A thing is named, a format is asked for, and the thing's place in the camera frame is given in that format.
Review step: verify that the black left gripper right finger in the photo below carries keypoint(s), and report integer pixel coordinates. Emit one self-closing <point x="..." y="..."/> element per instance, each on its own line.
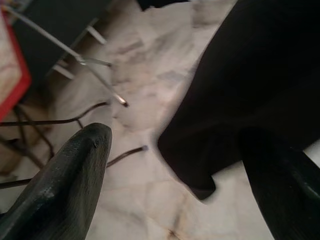
<point x="282" y="195"/>

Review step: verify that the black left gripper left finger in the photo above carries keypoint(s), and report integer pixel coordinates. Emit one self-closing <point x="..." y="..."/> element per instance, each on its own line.
<point x="62" y="187"/>

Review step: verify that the black shirt red stripe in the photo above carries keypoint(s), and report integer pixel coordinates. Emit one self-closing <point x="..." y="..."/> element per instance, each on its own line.
<point x="250" y="87"/>

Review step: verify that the silver metal clothes rack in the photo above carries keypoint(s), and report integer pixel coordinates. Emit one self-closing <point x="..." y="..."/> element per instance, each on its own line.
<point x="65" y="48"/>

